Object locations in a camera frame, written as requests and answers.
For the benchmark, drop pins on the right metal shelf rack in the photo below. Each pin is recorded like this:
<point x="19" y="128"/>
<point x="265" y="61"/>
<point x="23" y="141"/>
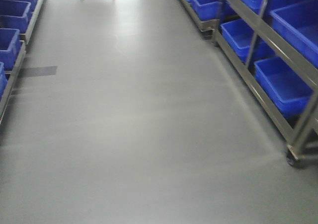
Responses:
<point x="273" y="45"/>

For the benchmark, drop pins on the metal shelf rack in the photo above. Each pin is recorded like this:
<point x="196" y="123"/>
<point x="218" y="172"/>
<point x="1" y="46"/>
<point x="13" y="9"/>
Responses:
<point x="8" y="78"/>
<point x="273" y="45"/>

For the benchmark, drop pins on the left metal shelf rack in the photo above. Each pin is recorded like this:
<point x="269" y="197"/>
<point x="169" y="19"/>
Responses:
<point x="8" y="78"/>

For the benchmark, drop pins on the blue bin middle right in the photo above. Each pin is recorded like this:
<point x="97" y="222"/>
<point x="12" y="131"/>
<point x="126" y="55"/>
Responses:
<point x="238" y="35"/>

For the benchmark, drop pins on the blue bin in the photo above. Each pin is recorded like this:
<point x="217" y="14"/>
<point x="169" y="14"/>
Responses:
<point x="238" y="35"/>
<point x="15" y="14"/>
<point x="298" y="25"/>
<point x="10" y="46"/>
<point x="284" y="87"/>
<point x="206" y="9"/>

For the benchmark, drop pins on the blue bin far right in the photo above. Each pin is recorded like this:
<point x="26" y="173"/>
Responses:
<point x="206" y="9"/>

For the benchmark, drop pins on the blue bin near right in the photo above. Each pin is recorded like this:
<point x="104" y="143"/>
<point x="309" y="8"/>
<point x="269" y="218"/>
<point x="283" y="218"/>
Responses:
<point x="284" y="87"/>

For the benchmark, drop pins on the blue bin upper right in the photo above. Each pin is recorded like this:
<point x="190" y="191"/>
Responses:
<point x="298" y="25"/>

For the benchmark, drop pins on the blue bin left near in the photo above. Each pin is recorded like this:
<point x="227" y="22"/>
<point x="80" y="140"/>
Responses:
<point x="10" y="46"/>

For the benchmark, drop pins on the blue bin left middle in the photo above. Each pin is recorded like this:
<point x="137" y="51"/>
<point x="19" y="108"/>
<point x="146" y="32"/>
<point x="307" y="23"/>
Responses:
<point x="15" y="14"/>

